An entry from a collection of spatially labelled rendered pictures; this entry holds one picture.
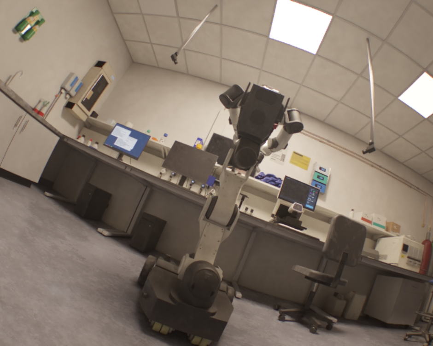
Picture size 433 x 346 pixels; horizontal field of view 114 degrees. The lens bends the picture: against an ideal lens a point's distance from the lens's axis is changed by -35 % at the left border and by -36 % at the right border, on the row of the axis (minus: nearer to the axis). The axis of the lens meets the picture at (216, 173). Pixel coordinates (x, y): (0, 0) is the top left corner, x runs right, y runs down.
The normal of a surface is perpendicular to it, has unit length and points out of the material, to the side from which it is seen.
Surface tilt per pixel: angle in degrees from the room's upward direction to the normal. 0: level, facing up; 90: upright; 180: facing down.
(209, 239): 67
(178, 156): 86
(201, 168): 86
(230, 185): 73
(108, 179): 90
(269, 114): 119
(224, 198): 59
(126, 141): 86
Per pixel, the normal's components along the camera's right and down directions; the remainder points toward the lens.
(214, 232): 0.27, -0.56
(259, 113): -0.20, 0.18
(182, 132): -0.01, -0.29
